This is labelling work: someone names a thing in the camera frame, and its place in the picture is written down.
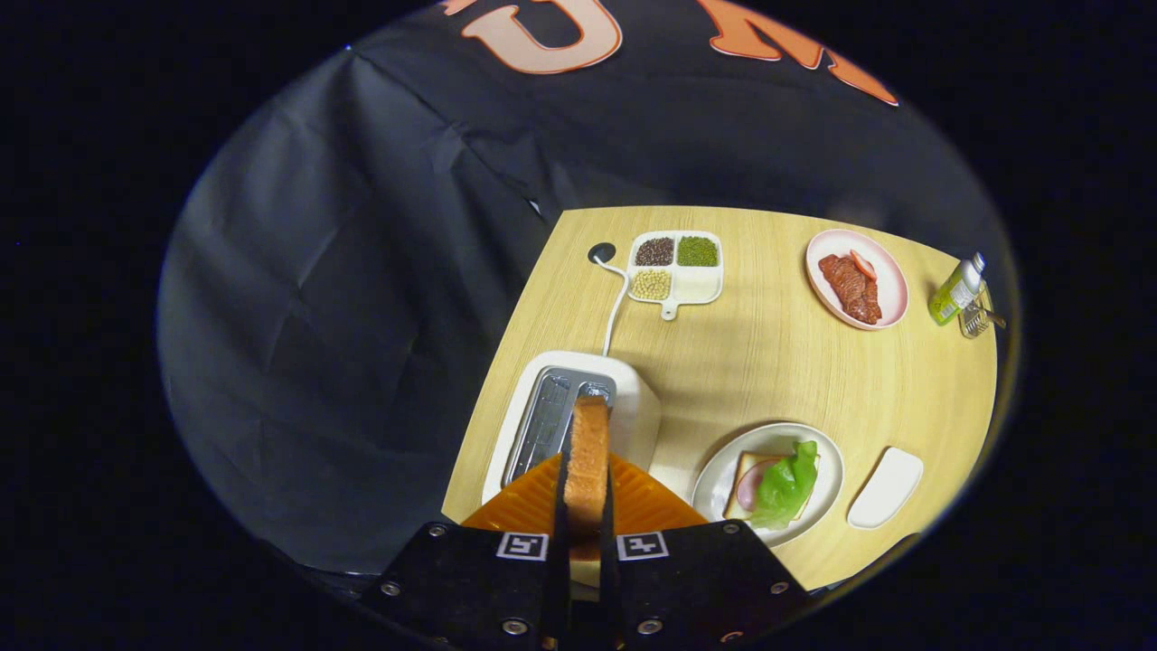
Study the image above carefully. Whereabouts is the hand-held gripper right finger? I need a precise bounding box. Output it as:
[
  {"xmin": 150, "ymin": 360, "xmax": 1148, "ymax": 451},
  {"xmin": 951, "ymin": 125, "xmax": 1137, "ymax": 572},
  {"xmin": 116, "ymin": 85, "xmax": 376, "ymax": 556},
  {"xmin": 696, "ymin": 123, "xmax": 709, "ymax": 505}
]
[{"xmin": 598, "ymin": 452, "xmax": 810, "ymax": 647}]

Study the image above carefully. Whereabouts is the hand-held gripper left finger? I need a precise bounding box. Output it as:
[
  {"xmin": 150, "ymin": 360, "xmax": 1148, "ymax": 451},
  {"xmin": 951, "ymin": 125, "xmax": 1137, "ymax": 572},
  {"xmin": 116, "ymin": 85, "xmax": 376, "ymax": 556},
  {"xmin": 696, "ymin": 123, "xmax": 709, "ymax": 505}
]
[{"xmin": 362, "ymin": 452, "xmax": 572, "ymax": 647}]

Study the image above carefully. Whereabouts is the toasted bread slice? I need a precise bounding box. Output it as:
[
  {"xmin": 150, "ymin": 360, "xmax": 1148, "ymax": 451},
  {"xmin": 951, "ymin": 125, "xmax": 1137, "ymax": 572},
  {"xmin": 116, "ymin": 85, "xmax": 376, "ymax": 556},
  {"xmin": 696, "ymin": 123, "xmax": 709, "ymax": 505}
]
[{"xmin": 562, "ymin": 396, "xmax": 613, "ymax": 563}]

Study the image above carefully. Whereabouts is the green lettuce leaf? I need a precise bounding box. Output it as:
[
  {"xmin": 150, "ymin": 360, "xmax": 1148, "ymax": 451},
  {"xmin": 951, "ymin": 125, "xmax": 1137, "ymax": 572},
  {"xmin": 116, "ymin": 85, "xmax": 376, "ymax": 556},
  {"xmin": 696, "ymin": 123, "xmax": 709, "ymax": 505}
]
[{"xmin": 750, "ymin": 440, "xmax": 820, "ymax": 531}]

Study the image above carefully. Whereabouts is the white bread slice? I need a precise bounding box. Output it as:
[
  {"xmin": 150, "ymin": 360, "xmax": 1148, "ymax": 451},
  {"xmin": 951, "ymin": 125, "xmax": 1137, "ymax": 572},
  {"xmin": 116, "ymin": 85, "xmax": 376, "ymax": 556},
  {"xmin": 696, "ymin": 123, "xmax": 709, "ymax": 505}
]
[{"xmin": 722, "ymin": 450, "xmax": 819, "ymax": 523}]

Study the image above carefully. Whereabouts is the white round plate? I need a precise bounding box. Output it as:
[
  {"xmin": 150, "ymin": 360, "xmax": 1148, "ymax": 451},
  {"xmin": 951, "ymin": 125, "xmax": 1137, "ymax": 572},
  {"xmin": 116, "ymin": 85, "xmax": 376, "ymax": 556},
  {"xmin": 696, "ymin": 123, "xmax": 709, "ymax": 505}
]
[{"xmin": 691, "ymin": 422, "xmax": 845, "ymax": 548}]

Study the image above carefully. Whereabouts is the pink ham slice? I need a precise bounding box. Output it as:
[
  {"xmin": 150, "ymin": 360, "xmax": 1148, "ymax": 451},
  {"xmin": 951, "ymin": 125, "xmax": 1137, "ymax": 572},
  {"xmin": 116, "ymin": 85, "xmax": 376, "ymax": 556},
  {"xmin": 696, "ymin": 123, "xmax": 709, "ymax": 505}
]
[{"xmin": 735, "ymin": 458, "xmax": 778, "ymax": 513}]

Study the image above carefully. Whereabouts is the white toaster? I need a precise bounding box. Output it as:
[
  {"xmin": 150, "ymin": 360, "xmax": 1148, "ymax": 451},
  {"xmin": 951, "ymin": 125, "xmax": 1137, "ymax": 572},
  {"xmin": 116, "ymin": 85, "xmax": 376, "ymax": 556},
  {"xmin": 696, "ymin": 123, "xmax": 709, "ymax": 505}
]
[{"xmin": 481, "ymin": 351, "xmax": 662, "ymax": 505}]

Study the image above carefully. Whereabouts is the white oblong dish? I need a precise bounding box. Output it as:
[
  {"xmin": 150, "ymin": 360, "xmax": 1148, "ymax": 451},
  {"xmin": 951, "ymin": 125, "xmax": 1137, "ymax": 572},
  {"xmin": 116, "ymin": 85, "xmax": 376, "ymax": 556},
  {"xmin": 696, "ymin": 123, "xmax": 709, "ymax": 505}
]
[{"xmin": 847, "ymin": 447, "xmax": 925, "ymax": 530}]

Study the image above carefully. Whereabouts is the white divided tray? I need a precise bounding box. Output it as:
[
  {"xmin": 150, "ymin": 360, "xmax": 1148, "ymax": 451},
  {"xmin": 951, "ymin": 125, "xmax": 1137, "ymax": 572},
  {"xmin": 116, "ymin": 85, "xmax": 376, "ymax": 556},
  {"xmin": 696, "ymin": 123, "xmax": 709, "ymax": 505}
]
[{"xmin": 626, "ymin": 230, "xmax": 724, "ymax": 322}]

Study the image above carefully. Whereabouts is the red meat slice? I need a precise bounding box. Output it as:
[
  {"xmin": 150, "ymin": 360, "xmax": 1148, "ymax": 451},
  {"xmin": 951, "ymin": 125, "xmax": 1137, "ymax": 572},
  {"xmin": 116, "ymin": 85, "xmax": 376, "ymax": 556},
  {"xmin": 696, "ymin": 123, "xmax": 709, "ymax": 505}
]
[{"xmin": 818, "ymin": 254, "xmax": 883, "ymax": 326}]

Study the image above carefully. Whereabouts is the pink plate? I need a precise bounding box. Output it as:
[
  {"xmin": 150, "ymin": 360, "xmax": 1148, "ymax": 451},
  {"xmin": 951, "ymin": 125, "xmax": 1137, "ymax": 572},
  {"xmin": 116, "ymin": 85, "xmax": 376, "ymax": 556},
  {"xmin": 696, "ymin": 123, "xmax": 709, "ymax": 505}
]
[{"xmin": 804, "ymin": 229, "xmax": 909, "ymax": 331}]

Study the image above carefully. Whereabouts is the green bottle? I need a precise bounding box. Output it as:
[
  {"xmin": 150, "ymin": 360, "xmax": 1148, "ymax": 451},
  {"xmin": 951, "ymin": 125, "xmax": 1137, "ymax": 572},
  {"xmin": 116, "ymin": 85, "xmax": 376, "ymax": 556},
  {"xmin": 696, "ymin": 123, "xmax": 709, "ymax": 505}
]
[{"xmin": 928, "ymin": 252, "xmax": 987, "ymax": 326}]

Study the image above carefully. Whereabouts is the white power cable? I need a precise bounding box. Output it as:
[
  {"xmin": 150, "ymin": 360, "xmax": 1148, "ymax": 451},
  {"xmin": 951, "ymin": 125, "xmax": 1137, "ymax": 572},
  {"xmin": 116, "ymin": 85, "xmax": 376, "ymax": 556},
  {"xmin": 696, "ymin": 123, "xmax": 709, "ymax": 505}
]
[{"xmin": 592, "ymin": 256, "xmax": 631, "ymax": 356}]

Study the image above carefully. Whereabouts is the small wire basket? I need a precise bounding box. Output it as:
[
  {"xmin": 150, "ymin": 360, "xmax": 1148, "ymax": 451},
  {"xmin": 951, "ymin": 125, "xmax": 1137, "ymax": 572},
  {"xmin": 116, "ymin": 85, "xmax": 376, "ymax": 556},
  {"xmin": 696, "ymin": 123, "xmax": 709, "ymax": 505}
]
[{"xmin": 958, "ymin": 294, "xmax": 995, "ymax": 340}]

